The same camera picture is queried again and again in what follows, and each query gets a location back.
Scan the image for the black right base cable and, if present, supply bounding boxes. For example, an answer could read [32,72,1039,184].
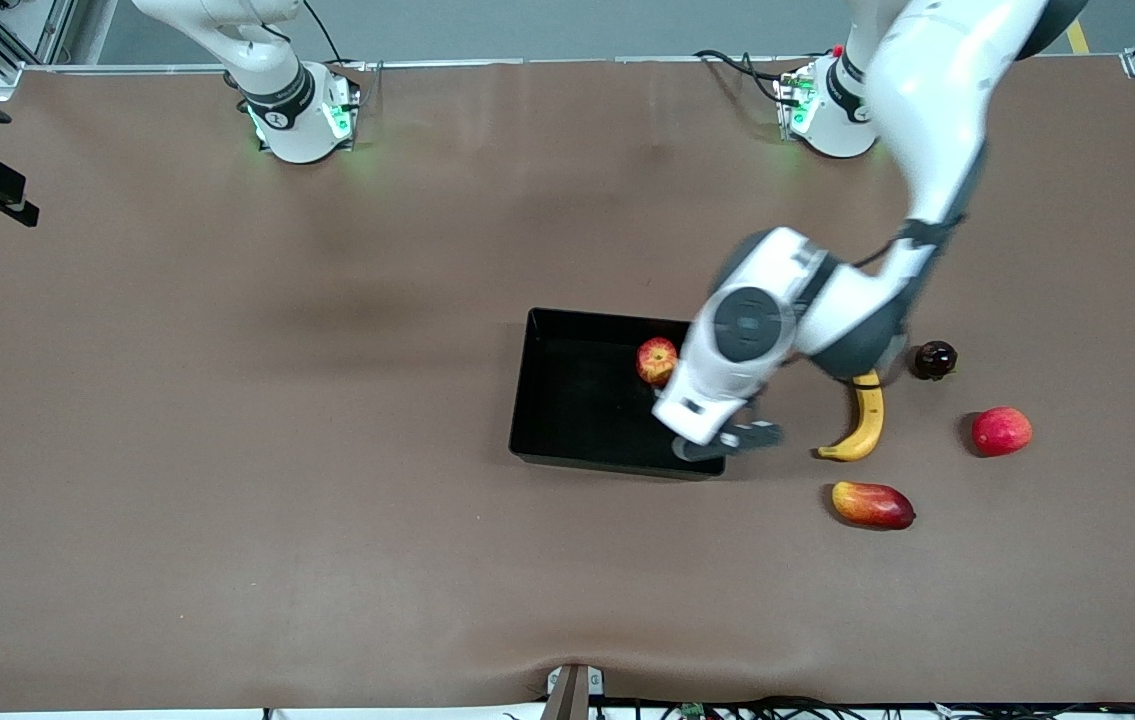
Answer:
[302,0,343,66]

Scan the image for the dark purple mangosteen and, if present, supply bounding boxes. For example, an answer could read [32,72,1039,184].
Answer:
[913,340,959,382]

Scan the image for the brown table cover mat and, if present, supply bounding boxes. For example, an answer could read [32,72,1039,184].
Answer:
[0,60,1135,706]

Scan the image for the metal table edge bracket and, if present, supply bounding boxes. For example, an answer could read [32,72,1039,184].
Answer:
[545,663,606,720]

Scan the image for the black plastic box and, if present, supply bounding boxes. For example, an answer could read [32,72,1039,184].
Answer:
[509,307,728,482]

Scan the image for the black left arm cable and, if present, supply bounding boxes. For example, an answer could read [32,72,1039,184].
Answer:
[852,225,928,391]

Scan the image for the metal table edge rail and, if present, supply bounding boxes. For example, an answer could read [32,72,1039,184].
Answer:
[22,56,1128,73]

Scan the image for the red yellow mango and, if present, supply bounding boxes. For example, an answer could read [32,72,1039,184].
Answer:
[831,480,917,531]

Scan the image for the yellow banana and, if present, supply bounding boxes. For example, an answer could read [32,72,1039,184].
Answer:
[817,370,886,463]

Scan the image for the pink red round fruit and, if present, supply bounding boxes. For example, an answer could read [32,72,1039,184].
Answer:
[971,406,1034,458]

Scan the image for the black left base cable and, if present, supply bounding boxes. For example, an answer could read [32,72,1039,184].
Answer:
[692,48,793,106]

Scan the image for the black base cable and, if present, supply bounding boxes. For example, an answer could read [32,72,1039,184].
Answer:
[692,48,793,106]
[302,0,343,66]

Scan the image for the red yellow striped apple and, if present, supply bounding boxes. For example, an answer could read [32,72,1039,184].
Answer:
[636,337,679,388]

